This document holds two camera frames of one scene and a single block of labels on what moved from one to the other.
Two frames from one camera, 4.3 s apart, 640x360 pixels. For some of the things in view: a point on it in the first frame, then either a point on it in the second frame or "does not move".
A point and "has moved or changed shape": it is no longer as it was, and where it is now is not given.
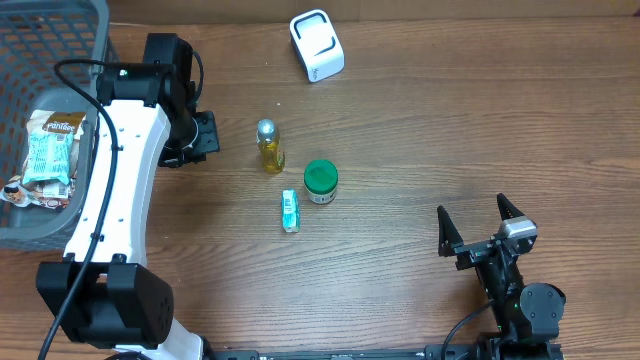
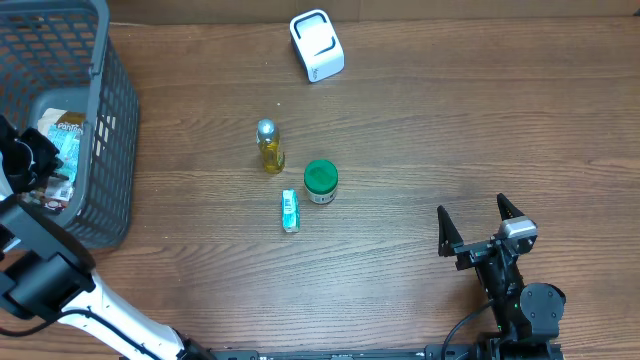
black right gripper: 452,244 does not move
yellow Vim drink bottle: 267,137 does not move
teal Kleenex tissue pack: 290,205 does not move
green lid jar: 320,179 does not move
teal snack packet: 48,157 has moved or changed shape
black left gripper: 210,142 → 50,163
